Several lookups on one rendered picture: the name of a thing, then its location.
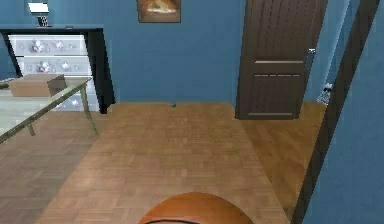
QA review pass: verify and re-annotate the orange basketball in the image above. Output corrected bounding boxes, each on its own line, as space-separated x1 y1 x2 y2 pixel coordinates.
137 192 255 224

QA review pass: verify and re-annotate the dark brown room door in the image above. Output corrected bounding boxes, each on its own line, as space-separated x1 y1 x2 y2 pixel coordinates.
234 0 329 121

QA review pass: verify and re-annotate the black white chest of drawers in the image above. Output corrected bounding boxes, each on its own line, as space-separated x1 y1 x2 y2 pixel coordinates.
0 27 117 115

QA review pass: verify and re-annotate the framed brown picture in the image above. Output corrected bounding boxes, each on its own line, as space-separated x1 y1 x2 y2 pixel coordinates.
136 0 182 24

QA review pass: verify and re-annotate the white patterned object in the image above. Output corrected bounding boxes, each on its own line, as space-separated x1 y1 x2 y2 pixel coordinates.
316 82 334 106

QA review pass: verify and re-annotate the glass top table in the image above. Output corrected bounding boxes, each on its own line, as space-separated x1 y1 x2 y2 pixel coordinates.
0 76 100 145

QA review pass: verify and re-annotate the brown cardboard box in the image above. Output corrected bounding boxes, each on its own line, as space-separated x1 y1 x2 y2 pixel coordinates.
8 73 68 98

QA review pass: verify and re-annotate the white table lamp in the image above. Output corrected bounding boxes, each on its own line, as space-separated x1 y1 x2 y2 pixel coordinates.
27 2 52 28

